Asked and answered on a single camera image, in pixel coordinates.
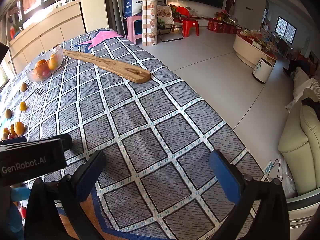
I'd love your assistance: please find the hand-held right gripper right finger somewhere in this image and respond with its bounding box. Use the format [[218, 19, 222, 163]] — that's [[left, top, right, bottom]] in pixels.
[[209, 149, 292, 240]]

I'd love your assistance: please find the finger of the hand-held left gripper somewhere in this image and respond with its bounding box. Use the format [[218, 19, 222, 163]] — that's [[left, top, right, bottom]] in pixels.
[[0, 136, 27, 145], [51, 133, 73, 152]]

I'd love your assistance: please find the clear glass bowl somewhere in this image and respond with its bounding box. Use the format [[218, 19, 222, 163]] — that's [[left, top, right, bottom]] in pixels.
[[26, 46, 64, 82]]

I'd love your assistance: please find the person's left hand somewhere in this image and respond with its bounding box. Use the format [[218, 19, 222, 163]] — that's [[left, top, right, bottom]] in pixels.
[[5, 186, 32, 233]]

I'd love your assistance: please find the blue and white bag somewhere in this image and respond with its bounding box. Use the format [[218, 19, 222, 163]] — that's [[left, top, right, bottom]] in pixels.
[[122, 0, 143, 19]]

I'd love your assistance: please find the red plastic stool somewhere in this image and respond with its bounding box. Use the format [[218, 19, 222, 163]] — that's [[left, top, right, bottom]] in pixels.
[[181, 19, 200, 37]]

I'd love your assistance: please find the beige low cabinet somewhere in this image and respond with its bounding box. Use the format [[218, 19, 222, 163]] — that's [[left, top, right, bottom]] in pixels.
[[7, 0, 84, 74]]

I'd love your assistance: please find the folding chair with cushion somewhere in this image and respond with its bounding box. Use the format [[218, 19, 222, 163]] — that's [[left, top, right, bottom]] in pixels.
[[157, 5, 184, 42]]

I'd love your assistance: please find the cream leather sofa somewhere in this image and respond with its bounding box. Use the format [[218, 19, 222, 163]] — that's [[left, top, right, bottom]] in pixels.
[[278, 87, 320, 195]]

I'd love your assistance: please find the long wooden board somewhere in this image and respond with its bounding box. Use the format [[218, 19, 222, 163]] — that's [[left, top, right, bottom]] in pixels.
[[62, 49, 151, 83]]

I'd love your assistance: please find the white waste bin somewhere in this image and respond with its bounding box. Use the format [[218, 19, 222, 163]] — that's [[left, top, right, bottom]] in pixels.
[[252, 58, 274, 83]]

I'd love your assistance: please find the pink plastic stool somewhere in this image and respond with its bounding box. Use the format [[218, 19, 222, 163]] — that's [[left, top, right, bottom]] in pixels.
[[124, 15, 143, 44]]

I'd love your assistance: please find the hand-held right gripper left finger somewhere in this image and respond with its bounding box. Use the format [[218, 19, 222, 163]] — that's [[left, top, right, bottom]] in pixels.
[[25, 150, 107, 240]]

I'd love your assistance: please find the grey checked star tablecloth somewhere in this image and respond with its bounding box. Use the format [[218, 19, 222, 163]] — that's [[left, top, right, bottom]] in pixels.
[[0, 27, 269, 240]]

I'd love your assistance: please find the dark framed window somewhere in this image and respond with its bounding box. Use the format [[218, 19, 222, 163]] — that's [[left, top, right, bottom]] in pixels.
[[275, 16, 297, 43]]

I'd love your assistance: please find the white blanket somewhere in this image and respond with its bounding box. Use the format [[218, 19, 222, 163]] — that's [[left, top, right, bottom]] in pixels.
[[286, 70, 320, 110]]

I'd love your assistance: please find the red plastic chair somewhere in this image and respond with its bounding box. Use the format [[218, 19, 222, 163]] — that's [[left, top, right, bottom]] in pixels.
[[175, 6, 190, 22]]

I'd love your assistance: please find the stack of red gift boxes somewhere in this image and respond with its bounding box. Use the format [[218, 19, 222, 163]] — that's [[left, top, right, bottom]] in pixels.
[[207, 17, 238, 34]]

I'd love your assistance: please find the round white cabinet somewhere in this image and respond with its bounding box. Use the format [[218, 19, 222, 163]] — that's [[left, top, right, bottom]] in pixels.
[[232, 34, 278, 68]]

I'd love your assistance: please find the large orange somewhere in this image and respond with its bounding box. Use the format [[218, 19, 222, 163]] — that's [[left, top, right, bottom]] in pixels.
[[34, 59, 48, 72], [48, 54, 58, 70]]

